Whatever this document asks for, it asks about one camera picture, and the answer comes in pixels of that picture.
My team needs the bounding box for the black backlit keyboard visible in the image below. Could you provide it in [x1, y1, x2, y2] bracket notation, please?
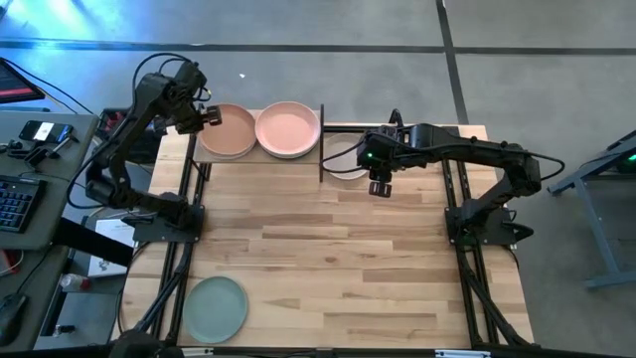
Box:
[0, 174, 49, 235]

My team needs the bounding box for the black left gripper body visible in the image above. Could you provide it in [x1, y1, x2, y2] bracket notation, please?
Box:
[176, 101, 210, 134]

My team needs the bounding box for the black flat bar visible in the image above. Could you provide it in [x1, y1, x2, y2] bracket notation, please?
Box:
[52, 217, 135, 268]

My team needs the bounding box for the black smartphone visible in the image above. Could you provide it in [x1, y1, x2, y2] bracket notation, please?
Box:
[18, 119, 75, 144]

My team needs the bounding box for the black aluminium rig frame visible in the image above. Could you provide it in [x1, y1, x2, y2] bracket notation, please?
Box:
[111, 106, 536, 358]

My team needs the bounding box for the red black toolbox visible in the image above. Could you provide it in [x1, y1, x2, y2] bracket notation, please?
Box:
[96, 106, 196, 165]

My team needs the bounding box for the small beige plate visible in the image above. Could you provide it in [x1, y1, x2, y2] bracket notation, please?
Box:
[322, 132, 372, 181]

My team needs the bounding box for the grey office desk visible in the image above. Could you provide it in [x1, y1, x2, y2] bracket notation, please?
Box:
[0, 109, 100, 354]

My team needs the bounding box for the white paper box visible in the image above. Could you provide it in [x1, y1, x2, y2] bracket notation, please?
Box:
[86, 217, 136, 278]

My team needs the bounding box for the pink plate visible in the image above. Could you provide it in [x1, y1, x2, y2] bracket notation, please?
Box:
[253, 100, 322, 156]

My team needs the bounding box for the black phone holder gadget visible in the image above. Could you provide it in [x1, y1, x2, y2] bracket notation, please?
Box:
[0, 138, 79, 168]

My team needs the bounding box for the black wire dish rack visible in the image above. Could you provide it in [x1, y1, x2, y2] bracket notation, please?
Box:
[191, 102, 327, 184]

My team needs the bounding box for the sage green plate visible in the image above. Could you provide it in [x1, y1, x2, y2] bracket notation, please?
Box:
[182, 275, 249, 345]

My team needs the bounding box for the black computer mouse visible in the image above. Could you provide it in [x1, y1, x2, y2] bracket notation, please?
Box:
[0, 292, 29, 347]

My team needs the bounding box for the dark computer monitor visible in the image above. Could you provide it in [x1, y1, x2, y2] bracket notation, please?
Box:
[0, 57, 47, 104]

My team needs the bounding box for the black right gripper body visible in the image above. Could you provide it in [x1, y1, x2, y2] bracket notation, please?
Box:
[370, 133, 402, 183]

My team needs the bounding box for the grey metal stand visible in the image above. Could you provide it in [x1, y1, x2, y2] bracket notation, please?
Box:
[546, 129, 636, 292]

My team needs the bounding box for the clear bottle red cap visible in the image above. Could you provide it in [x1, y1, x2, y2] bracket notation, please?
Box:
[59, 272, 92, 293]

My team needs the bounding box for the terracotta plate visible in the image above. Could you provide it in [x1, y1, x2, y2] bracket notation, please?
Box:
[197, 102, 258, 158]

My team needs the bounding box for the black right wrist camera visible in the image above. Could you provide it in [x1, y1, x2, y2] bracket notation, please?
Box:
[358, 140, 387, 170]

